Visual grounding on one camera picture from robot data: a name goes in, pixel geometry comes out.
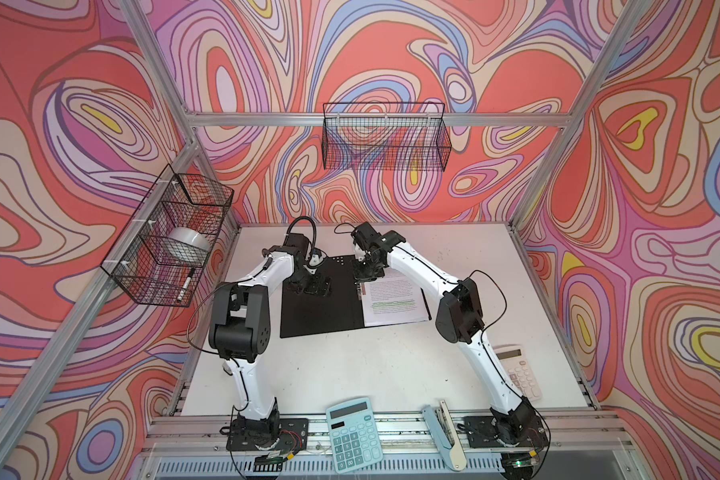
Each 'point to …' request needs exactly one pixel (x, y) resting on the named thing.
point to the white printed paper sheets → (393, 299)
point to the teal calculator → (353, 435)
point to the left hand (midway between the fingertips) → (319, 287)
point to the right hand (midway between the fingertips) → (360, 284)
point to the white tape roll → (188, 243)
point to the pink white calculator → (516, 362)
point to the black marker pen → (186, 282)
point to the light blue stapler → (445, 435)
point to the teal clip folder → (311, 312)
